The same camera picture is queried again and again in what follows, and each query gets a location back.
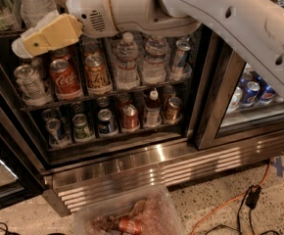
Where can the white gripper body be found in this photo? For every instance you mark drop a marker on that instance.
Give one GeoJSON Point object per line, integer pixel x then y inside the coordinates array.
{"type": "Point", "coordinates": [91, 9]}

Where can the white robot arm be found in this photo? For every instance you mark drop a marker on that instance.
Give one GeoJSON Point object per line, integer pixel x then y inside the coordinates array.
{"type": "Point", "coordinates": [252, 28]}

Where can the white bottle top shelf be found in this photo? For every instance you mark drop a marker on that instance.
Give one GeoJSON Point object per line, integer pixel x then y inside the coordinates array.
{"type": "Point", "coordinates": [33, 11]}

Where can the front red Coca-Cola can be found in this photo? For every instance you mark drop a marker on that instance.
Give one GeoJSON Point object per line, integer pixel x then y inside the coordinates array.
{"type": "Point", "coordinates": [66, 82]}

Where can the front orange soda can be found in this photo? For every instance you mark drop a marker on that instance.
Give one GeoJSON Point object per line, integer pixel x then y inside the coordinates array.
{"type": "Point", "coordinates": [97, 75]}

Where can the front silver soda can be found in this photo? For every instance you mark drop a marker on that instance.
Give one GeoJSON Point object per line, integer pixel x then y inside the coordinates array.
{"type": "Point", "coordinates": [35, 92]}

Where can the dark blue bottom can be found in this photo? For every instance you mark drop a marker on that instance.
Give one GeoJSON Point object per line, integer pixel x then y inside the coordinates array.
{"type": "Point", "coordinates": [107, 125]}

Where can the green bottom shelf can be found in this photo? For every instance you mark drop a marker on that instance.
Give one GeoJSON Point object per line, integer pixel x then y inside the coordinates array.
{"type": "Point", "coordinates": [81, 130]}

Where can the blue silver bottom can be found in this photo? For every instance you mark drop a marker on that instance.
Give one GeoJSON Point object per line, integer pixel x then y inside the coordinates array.
{"type": "Point", "coordinates": [58, 136]}

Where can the red bottom shelf can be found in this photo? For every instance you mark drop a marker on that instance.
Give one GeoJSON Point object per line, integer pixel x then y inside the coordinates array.
{"type": "Point", "coordinates": [130, 119]}

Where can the tall blue white can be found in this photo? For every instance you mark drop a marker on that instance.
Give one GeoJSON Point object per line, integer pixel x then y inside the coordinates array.
{"type": "Point", "coordinates": [180, 57]}

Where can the copper bottom shelf can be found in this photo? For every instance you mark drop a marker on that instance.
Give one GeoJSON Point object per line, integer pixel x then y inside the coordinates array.
{"type": "Point", "coordinates": [173, 110]}

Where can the open left fridge door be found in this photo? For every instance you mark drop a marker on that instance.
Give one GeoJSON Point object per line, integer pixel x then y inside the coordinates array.
{"type": "Point", "coordinates": [19, 179]}

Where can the white can behind glass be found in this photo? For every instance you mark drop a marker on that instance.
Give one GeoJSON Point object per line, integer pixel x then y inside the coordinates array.
{"type": "Point", "coordinates": [235, 99]}

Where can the right glass fridge door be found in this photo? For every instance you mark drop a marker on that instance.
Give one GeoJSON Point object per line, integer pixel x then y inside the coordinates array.
{"type": "Point", "coordinates": [224, 70]}

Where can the blue Pepsi can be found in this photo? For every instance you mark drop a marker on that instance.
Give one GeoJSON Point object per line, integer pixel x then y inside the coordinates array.
{"type": "Point", "coordinates": [250, 92]}

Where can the Coca-Cola can in bin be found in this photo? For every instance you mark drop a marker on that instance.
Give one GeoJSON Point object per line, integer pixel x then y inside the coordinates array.
{"type": "Point", "coordinates": [130, 226]}

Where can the left clear water bottle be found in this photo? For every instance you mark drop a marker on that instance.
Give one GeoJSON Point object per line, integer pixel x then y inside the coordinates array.
{"type": "Point", "coordinates": [127, 55]}

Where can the clear water bottle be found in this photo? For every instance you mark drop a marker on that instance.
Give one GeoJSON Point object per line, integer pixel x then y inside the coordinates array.
{"type": "Point", "coordinates": [127, 55]}
{"type": "Point", "coordinates": [154, 60]}

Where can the right clear water bottle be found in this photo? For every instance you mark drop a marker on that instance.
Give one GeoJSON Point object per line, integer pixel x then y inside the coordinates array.
{"type": "Point", "coordinates": [154, 60]}

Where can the small white cap bottle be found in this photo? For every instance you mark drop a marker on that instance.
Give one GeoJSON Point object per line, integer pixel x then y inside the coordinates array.
{"type": "Point", "coordinates": [152, 110]}

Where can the clear plastic bin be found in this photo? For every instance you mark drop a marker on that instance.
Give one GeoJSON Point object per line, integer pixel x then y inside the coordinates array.
{"type": "Point", "coordinates": [152, 205]}

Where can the black power adapter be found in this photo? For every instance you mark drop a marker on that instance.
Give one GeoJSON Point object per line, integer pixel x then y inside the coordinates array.
{"type": "Point", "coordinates": [253, 197]}

